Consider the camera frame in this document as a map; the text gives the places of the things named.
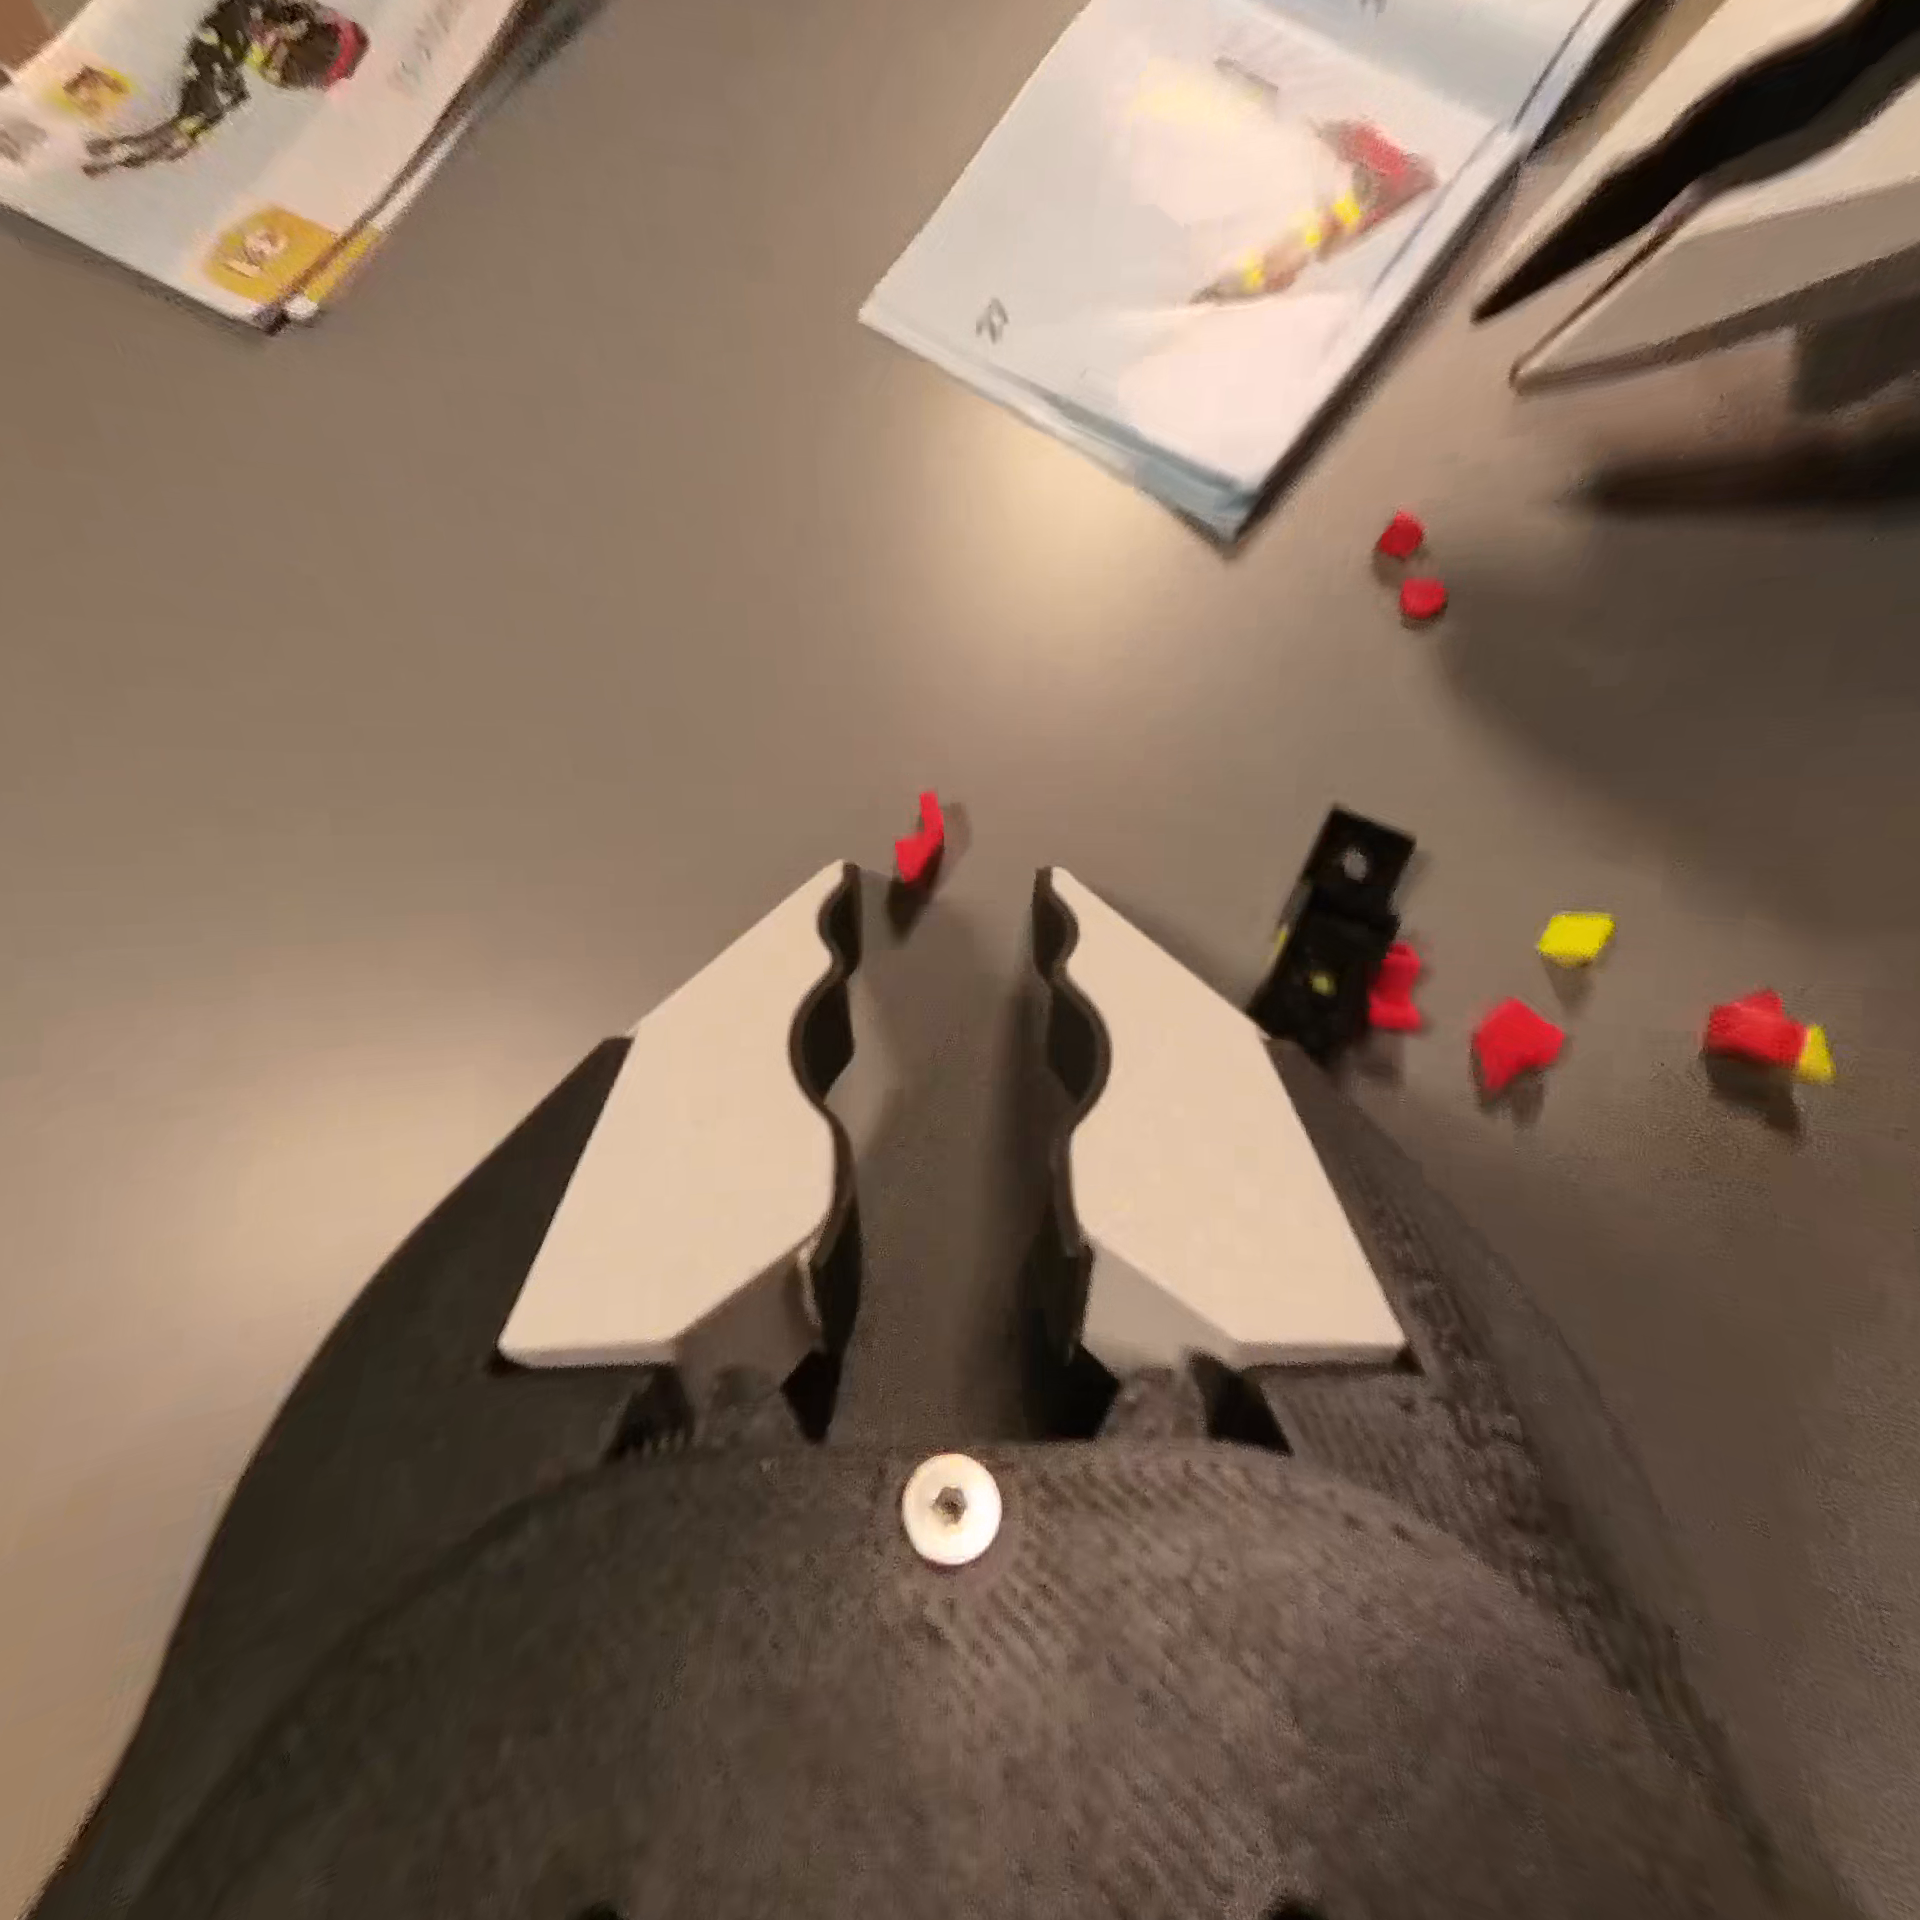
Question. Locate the red yellow black brick assembly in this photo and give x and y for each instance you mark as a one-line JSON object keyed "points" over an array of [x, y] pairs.
{"points": [[1335, 932]]}

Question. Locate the small yellow wedge brick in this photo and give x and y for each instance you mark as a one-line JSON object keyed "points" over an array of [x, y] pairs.
{"points": [[1576, 939]]}

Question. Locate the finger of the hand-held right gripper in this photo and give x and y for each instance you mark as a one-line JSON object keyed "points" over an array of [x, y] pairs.
{"points": [[1770, 254], [1770, 61]]}

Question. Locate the open instruction booklet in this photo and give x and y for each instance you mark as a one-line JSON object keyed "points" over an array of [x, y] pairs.
{"points": [[1201, 226]]}

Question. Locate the closed instruction booklet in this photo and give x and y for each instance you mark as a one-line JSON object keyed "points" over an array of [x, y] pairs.
{"points": [[224, 135]]}

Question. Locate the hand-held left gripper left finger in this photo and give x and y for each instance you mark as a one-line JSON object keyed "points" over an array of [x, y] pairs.
{"points": [[690, 1186]]}

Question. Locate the red and yellow wedge bricks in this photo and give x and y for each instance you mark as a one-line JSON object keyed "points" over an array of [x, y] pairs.
{"points": [[1762, 1037]]}

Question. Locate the red wedge toy brick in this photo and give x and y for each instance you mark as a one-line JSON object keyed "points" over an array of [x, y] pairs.
{"points": [[1515, 1044]]}

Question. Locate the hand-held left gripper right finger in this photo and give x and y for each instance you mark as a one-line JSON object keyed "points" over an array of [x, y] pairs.
{"points": [[1231, 1186]]}

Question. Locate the tiny red toy brick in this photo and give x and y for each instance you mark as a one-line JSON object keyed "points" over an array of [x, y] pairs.
{"points": [[1400, 537], [1423, 601]]}

